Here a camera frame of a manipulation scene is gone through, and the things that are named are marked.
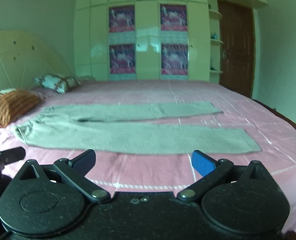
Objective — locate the lower right poster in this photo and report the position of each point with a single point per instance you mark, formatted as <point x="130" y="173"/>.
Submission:
<point x="174" y="59"/>

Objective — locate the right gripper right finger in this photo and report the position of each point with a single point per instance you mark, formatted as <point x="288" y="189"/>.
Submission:
<point x="212" y="172"/>

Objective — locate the grey green pants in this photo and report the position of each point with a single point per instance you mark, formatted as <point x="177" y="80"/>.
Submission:
<point x="131" y="129"/>

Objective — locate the white floral pillow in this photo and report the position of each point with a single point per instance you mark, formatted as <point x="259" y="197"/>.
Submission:
<point x="59" y="83"/>

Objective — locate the pink pillow under floral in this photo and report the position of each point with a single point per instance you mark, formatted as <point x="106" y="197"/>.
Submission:
<point x="43" y="93"/>

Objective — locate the cream wooden headboard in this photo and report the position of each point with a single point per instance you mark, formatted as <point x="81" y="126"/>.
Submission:
<point x="24" y="57"/>

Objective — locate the poster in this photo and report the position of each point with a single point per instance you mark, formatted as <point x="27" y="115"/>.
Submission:
<point x="122" y="59"/>
<point x="174" y="59"/>
<point x="122" y="19"/>
<point x="173" y="17"/>

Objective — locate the lower left poster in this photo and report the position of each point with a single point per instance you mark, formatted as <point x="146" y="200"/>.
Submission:
<point x="122" y="59"/>

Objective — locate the dark brown wooden door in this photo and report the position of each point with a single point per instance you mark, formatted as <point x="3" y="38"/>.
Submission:
<point x="238" y="49"/>

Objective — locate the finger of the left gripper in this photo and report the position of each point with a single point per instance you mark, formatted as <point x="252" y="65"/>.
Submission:
<point x="12" y="155"/>

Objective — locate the upper right poster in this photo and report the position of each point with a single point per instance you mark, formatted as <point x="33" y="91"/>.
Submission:
<point x="173" y="17"/>

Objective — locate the orange patterned pillow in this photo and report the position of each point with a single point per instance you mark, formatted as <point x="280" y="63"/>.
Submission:
<point x="15" y="104"/>

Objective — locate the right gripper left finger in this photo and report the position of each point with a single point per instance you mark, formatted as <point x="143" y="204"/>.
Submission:
<point x="73" y="173"/>

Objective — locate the upper left poster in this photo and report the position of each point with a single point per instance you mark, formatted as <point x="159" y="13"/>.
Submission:
<point x="122" y="19"/>

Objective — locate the cream wardrobe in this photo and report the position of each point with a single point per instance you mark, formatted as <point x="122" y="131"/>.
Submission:
<point x="92" y="38"/>

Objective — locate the corner shelf unit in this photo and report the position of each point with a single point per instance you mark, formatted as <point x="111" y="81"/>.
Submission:
<point x="216" y="43"/>

